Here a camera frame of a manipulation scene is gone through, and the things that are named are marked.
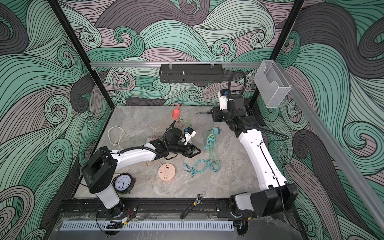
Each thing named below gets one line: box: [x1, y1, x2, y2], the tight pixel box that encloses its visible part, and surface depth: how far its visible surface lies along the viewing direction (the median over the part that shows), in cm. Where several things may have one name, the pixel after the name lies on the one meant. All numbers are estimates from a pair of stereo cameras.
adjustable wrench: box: [179, 193, 204, 219], surface depth 76 cm
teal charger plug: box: [213, 127, 221, 135], surface depth 106 cm
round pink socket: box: [158, 163, 176, 182], surface depth 85 cm
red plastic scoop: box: [172, 104, 181, 120], surface depth 117 cm
